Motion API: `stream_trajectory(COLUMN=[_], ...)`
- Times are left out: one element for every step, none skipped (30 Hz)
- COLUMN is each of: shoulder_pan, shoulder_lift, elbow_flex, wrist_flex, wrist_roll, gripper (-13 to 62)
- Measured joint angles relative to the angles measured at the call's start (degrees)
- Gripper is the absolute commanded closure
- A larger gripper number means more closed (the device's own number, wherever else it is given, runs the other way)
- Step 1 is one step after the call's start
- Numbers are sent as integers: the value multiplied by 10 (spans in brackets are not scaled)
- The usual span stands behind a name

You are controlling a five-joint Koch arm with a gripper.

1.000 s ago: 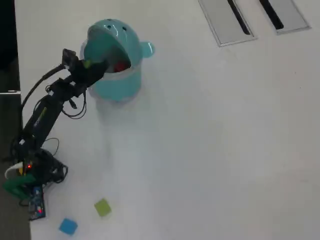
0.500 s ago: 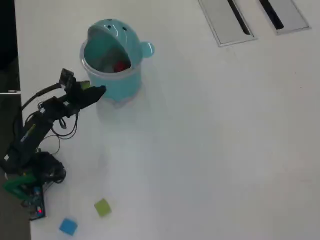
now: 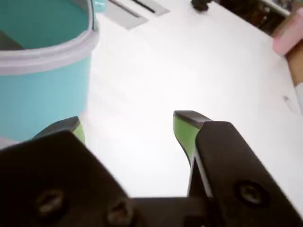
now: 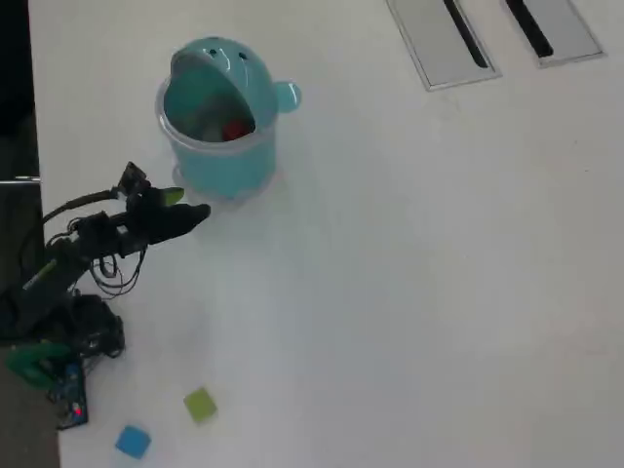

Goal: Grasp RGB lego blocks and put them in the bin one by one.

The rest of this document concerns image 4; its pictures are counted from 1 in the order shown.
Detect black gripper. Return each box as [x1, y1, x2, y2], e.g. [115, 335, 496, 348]
[115, 187, 213, 257]

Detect red cube block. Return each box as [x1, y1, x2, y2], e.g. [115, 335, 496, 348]
[222, 119, 248, 142]

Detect green cube block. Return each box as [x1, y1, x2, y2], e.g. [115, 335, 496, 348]
[182, 386, 219, 424]

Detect blue cube block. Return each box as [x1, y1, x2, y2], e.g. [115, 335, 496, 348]
[114, 424, 152, 460]

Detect teal whale-shaped bin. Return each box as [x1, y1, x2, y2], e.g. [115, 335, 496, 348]
[154, 36, 303, 201]

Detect green table clamp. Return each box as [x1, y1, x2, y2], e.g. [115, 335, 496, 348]
[5, 343, 72, 391]

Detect blue controller circuit board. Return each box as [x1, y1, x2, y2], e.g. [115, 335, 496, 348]
[48, 363, 90, 430]

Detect small wrist camera board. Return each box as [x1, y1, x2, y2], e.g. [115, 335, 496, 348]
[110, 161, 150, 199]

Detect thick black camera cable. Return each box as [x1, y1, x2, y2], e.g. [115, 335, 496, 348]
[41, 189, 121, 240]

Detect thin black servo wires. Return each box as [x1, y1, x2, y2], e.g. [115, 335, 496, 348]
[87, 243, 147, 300]

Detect silver table cable hatch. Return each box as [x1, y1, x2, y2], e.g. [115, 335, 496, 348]
[387, 0, 503, 93]
[504, 0, 608, 68]

